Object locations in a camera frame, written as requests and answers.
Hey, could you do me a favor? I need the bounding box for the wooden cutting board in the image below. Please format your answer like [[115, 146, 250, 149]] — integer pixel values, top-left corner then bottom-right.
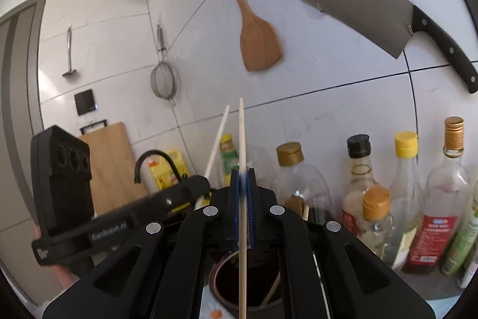
[[78, 119, 149, 217]]

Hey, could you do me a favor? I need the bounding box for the black wall switch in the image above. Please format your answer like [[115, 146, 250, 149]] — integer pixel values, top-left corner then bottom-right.
[[73, 88, 99, 116]]

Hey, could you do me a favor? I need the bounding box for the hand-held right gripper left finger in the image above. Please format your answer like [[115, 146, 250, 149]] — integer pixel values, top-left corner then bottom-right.
[[42, 169, 244, 319]]

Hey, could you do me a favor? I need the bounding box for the clear bottle yellow cap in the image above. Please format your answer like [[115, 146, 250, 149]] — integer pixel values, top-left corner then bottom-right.
[[384, 131, 425, 268]]

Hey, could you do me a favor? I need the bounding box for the black cylindrical utensil holder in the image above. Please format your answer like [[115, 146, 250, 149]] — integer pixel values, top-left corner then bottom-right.
[[208, 249, 286, 314]]

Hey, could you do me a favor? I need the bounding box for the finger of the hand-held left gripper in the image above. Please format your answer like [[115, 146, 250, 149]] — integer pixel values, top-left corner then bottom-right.
[[147, 175, 212, 223]]

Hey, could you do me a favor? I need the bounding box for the single wooden chopstick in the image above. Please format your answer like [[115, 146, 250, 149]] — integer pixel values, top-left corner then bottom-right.
[[194, 105, 231, 210], [238, 97, 248, 319]]

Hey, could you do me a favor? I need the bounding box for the large soy sauce bottle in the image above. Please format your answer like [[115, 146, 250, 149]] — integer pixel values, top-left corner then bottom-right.
[[268, 142, 335, 227]]

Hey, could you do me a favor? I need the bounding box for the steel mesh strainer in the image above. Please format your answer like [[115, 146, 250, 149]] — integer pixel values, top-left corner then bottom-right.
[[150, 25, 177, 107]]

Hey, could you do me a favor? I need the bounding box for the yellow oil container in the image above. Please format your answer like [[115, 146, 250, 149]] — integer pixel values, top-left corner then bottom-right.
[[148, 149, 190, 193]]

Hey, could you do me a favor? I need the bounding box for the green label bottle yellow cap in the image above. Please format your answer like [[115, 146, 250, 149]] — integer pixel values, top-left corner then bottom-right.
[[220, 134, 240, 187]]

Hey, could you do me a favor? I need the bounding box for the green plastic bottle gold cap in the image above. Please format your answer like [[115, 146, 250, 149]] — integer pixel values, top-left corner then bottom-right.
[[440, 180, 478, 277]]

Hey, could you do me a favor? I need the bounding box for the steel cleaver black handle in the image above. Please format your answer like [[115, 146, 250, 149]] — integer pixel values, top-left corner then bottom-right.
[[292, 0, 478, 94]]

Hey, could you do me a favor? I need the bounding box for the person's left hand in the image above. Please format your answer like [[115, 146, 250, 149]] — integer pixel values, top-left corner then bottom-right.
[[52, 264, 82, 300]]

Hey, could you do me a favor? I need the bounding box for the black faucet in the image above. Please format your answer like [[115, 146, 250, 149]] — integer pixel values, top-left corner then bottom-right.
[[134, 150, 184, 186]]

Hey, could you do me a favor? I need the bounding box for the wooden spatula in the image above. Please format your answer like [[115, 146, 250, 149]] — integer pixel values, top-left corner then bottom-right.
[[201, 0, 284, 72]]

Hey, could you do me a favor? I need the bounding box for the black cap glass bottle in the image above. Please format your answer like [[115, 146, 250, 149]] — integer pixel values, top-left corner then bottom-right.
[[341, 134, 393, 232]]

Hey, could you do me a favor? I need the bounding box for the small bottle orange cap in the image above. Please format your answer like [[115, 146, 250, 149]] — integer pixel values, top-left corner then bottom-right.
[[358, 186, 395, 260]]

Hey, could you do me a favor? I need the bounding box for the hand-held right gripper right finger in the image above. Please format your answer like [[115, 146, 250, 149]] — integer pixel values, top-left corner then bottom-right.
[[244, 170, 438, 319]]

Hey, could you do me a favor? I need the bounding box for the black wall-mounted rack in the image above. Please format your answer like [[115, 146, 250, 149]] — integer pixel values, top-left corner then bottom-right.
[[462, 0, 478, 62]]

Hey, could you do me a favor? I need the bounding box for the small metal ladle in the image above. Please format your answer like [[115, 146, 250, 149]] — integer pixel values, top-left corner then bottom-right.
[[61, 26, 78, 80]]

